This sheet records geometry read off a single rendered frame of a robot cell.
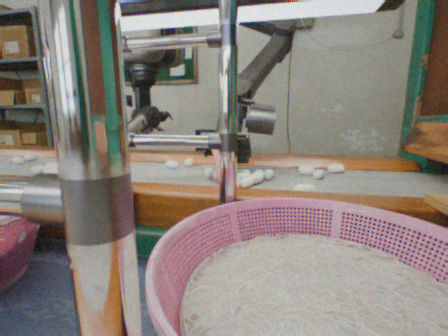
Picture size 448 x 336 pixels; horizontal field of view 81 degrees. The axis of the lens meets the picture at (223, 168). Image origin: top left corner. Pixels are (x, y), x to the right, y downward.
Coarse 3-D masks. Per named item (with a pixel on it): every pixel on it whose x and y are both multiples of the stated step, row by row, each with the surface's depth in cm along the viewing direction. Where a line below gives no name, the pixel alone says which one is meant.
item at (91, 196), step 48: (48, 0) 7; (96, 0) 7; (48, 48) 7; (96, 48) 8; (96, 96) 8; (96, 144) 8; (0, 192) 9; (48, 192) 9; (96, 192) 8; (96, 240) 9; (96, 288) 9
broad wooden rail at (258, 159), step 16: (144, 160) 77; (160, 160) 76; (176, 160) 75; (208, 160) 73; (256, 160) 71; (272, 160) 70; (288, 160) 70; (304, 160) 69; (320, 160) 68; (336, 160) 67; (352, 160) 67; (368, 160) 66; (384, 160) 66; (400, 160) 65
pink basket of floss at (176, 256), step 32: (192, 224) 27; (224, 224) 30; (256, 224) 32; (320, 224) 32; (384, 224) 28; (416, 224) 26; (160, 256) 20; (192, 256) 25; (416, 256) 25; (160, 288) 18; (160, 320) 13
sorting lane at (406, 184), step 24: (0, 168) 68; (24, 168) 68; (144, 168) 68; (168, 168) 68; (192, 168) 68; (240, 168) 68; (264, 168) 68; (288, 168) 68; (336, 192) 46; (360, 192) 46; (384, 192) 46; (408, 192) 46; (432, 192) 46
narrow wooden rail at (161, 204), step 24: (144, 192) 38; (168, 192) 38; (192, 192) 37; (216, 192) 37; (240, 192) 37; (264, 192) 37; (288, 192) 37; (312, 192) 37; (144, 216) 39; (168, 216) 38; (288, 216) 34; (360, 216) 32; (432, 216) 31; (432, 264) 32
